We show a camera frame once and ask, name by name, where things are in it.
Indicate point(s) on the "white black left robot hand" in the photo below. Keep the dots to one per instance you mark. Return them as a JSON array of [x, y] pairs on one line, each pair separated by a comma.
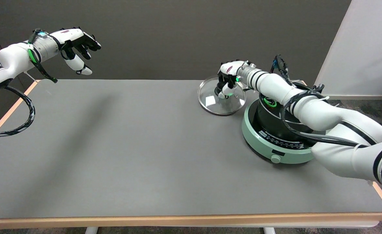
[[70, 35]]

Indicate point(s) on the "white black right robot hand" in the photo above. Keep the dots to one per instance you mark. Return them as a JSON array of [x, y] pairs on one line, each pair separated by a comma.
[[228, 68]]

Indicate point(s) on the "glass pot lid black knob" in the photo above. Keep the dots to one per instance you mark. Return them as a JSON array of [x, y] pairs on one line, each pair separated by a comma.
[[207, 100]]

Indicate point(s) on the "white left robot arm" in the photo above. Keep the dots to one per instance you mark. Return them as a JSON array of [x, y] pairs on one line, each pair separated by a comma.
[[12, 58]]

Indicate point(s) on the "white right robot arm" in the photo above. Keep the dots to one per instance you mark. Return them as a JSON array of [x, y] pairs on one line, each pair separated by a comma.
[[327, 113]]

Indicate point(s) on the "round green induction cooker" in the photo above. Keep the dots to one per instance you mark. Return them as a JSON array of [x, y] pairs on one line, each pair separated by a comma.
[[259, 143]]

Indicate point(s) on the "grey table mat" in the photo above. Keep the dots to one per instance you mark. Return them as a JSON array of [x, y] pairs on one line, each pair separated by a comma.
[[145, 156]]

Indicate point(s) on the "white partition panel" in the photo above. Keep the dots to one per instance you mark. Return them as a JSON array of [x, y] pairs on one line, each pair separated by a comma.
[[366, 48]]

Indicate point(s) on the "white table leg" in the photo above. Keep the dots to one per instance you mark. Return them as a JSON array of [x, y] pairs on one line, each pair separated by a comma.
[[91, 230], [269, 230]]

